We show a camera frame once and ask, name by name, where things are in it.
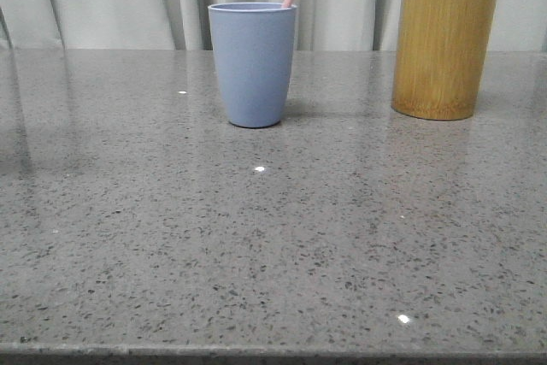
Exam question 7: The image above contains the blue plastic cup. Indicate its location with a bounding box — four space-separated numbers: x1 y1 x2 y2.
208 2 297 128

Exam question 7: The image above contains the bamboo wooden cup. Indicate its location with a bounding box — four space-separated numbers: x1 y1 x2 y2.
391 0 497 121

